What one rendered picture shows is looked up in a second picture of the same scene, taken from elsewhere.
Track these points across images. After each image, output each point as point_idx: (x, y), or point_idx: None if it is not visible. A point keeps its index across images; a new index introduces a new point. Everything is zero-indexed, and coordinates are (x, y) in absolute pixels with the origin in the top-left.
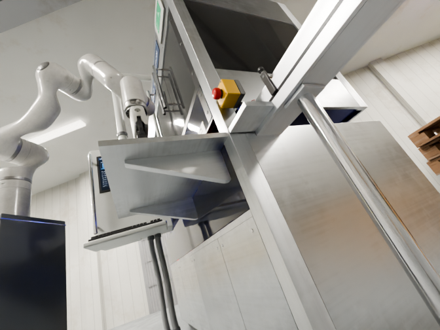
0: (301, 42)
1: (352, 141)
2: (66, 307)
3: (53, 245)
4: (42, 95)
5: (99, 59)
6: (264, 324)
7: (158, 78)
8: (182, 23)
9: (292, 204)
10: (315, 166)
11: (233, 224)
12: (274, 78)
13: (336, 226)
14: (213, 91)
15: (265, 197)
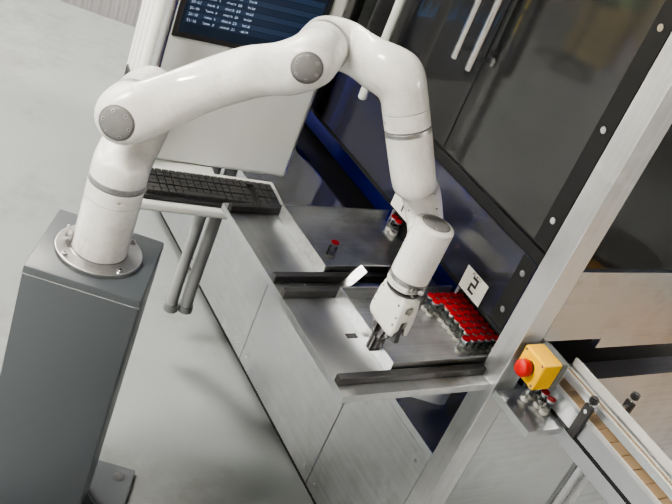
0: (620, 477)
1: (648, 403)
2: (131, 351)
3: (148, 292)
4: (261, 87)
5: (421, 126)
6: (350, 489)
7: None
8: (638, 140)
9: (475, 475)
10: (549, 437)
11: (401, 413)
12: (587, 429)
13: (496, 497)
14: (521, 367)
15: (456, 467)
